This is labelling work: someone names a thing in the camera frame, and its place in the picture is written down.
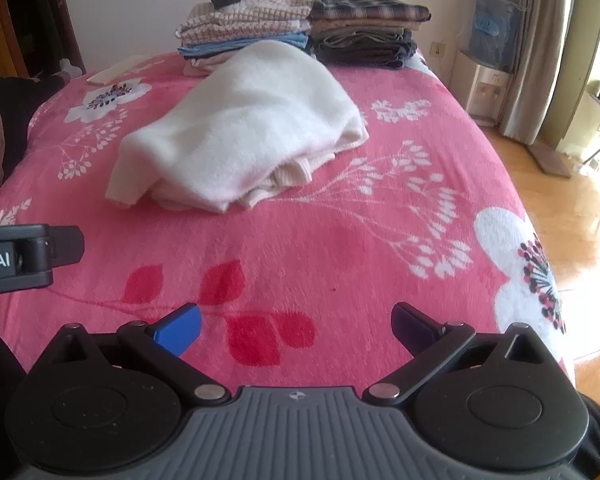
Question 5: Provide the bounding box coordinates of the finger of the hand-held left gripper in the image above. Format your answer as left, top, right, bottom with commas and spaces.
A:
47, 226, 86, 263

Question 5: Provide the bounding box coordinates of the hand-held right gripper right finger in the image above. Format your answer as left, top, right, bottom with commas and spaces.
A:
367, 302, 551, 406

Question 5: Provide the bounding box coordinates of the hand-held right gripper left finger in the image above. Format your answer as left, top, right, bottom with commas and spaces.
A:
45, 304, 231, 403

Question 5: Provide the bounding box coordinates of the white fuzzy sweater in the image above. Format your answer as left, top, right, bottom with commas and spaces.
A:
105, 40, 370, 215

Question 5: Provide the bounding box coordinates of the stack of light folded clothes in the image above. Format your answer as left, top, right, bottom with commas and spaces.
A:
176, 0, 321, 78

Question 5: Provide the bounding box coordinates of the stack of dark folded clothes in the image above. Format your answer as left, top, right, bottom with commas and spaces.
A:
307, 0, 431, 70

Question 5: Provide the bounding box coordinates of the pink floral blanket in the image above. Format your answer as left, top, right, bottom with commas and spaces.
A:
0, 50, 576, 376

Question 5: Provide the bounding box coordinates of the black garment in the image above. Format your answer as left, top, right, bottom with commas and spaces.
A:
0, 74, 66, 181

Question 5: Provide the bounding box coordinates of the beige flat strip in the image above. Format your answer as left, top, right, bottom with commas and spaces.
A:
87, 56, 143, 86

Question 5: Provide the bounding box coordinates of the brown flat board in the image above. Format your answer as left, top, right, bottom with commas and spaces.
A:
530, 142, 573, 177

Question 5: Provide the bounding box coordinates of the white water dispenser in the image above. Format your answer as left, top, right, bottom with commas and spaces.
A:
452, 49, 513, 128

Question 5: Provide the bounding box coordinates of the beige curtain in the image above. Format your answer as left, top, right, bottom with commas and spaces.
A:
500, 0, 581, 146

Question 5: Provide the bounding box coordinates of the dark brown door frame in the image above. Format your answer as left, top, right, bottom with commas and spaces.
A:
10, 0, 86, 75

